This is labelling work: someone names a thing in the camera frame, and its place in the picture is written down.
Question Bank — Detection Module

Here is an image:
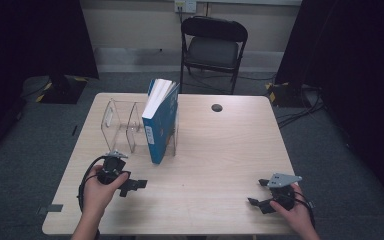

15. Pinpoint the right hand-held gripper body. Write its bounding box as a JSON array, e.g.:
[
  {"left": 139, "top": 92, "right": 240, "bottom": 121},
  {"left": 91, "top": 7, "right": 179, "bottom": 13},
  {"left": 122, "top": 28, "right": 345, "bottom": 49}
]
[{"left": 267, "top": 172, "right": 303, "bottom": 210}]

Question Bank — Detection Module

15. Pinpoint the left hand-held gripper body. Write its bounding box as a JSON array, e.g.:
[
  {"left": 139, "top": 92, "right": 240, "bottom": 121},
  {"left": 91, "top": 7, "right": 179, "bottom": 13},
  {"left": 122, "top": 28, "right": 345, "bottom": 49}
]
[{"left": 97, "top": 150, "right": 129, "bottom": 185}]

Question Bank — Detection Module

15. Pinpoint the clear acrylic book rack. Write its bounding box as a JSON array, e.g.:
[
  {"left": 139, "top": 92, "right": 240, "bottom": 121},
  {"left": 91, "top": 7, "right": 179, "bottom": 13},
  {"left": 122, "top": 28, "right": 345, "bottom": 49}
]
[{"left": 100, "top": 98, "right": 180, "bottom": 158}]

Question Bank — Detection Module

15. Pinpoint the blue book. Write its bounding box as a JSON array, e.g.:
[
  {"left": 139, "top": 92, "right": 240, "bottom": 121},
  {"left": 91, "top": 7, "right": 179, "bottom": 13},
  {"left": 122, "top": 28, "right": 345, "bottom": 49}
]
[{"left": 141, "top": 78, "right": 181, "bottom": 165}]

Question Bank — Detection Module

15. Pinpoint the person's left hand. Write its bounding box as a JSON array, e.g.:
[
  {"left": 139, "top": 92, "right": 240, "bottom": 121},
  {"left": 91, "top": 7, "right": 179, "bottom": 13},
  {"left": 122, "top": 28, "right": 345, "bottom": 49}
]
[{"left": 82, "top": 165, "right": 130, "bottom": 214}]

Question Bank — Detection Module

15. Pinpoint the person's right hand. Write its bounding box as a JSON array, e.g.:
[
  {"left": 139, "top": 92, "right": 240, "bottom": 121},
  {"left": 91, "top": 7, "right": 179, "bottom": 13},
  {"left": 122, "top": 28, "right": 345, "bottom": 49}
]
[{"left": 269, "top": 183, "right": 313, "bottom": 231}]

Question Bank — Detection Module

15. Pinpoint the grey tape strip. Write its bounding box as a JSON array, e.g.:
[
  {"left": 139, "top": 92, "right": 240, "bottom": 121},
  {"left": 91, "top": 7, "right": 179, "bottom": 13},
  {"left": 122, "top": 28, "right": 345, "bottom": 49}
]
[{"left": 36, "top": 203, "right": 64, "bottom": 215}]

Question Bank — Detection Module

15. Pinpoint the black stand base yellow tape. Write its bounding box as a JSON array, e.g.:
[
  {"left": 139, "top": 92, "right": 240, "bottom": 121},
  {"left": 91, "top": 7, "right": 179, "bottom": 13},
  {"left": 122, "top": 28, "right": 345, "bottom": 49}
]
[
  {"left": 265, "top": 81, "right": 309, "bottom": 108},
  {"left": 21, "top": 74, "right": 89, "bottom": 104}
]

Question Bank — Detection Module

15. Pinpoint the black folding chair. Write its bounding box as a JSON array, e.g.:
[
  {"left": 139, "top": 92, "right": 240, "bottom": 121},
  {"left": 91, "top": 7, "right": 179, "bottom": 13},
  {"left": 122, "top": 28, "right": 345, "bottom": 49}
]
[{"left": 179, "top": 15, "right": 249, "bottom": 95}]

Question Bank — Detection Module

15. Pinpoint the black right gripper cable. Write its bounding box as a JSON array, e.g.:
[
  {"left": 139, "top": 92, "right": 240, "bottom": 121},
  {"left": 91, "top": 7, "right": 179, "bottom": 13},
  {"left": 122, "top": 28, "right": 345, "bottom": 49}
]
[{"left": 294, "top": 196, "right": 316, "bottom": 228}]

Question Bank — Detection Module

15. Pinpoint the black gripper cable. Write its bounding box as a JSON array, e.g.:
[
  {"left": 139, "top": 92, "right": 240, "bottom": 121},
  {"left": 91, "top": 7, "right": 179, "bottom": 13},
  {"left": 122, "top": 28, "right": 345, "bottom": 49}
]
[
  {"left": 77, "top": 154, "right": 110, "bottom": 214},
  {"left": 294, "top": 196, "right": 316, "bottom": 228}
]

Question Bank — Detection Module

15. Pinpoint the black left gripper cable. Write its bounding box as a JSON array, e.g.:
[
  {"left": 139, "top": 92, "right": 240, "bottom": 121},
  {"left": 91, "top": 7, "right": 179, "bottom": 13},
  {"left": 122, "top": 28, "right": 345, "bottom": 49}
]
[{"left": 77, "top": 154, "right": 110, "bottom": 214}]

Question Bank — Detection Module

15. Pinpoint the black floor cables bundle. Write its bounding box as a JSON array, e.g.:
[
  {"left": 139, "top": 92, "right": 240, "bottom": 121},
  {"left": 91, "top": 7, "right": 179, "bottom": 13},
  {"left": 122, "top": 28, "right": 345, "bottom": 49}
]
[{"left": 276, "top": 84, "right": 326, "bottom": 129}]

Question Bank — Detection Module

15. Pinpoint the white wall outlet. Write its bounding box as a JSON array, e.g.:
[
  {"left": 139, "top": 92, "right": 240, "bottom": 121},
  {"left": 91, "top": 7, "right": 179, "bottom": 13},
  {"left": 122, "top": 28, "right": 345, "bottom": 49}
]
[{"left": 174, "top": 0, "right": 198, "bottom": 14}]

